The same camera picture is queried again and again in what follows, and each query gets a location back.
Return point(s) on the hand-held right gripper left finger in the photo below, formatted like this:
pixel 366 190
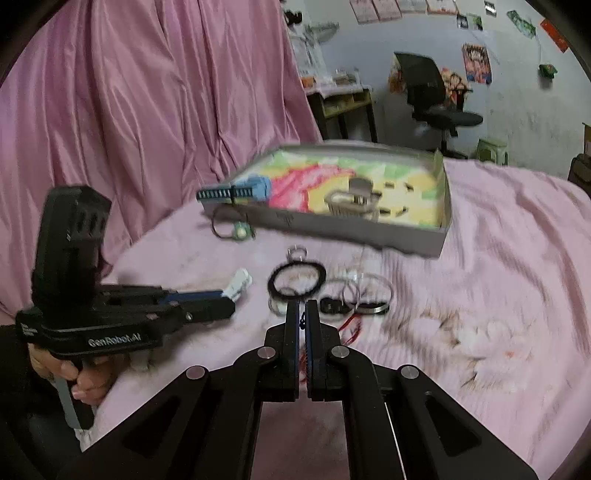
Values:
pixel 298 332

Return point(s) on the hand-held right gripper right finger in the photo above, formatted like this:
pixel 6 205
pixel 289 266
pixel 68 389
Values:
pixel 311 332

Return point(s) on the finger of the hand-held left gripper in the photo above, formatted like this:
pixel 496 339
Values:
pixel 210 311
pixel 198 294

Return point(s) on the small black hair clip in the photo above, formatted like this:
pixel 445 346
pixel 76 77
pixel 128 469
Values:
pixel 330 305

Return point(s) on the silver bangle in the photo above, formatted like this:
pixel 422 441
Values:
pixel 273 307
pixel 375 313

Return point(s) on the white hair clip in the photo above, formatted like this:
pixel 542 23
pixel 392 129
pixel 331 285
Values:
pixel 238 281

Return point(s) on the grey cardboard box tray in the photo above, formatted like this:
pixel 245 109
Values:
pixel 369 233

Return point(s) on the blue wrist watch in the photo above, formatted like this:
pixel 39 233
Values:
pixel 249 189

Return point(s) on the person's left hand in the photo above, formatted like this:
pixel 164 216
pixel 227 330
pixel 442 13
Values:
pixel 87 383

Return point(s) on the grey claw hair clip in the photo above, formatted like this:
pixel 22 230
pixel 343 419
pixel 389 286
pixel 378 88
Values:
pixel 353 203

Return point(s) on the pink satin curtain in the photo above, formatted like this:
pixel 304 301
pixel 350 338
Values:
pixel 138 115

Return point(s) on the wooden desk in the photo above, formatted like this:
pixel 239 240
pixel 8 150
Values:
pixel 344 104

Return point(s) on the black office chair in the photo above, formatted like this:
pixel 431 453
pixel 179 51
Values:
pixel 438 117

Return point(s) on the stack of books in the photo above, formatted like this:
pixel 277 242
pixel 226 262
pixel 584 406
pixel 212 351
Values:
pixel 332 79

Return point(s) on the green plastic stool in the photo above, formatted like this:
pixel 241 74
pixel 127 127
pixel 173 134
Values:
pixel 491 150

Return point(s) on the green hanging ornament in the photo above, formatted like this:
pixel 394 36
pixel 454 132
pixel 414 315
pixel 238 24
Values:
pixel 548 70

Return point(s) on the large cartoon wall poster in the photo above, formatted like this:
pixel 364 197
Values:
pixel 457 87

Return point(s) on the row of wall certificates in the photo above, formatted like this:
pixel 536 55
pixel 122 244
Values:
pixel 401 7

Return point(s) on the small wall photo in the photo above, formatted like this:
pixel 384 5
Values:
pixel 461 21
pixel 475 22
pixel 490 8

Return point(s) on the green wall photo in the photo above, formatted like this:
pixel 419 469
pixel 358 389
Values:
pixel 521 23

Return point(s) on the red wall card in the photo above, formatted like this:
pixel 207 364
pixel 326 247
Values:
pixel 554 34

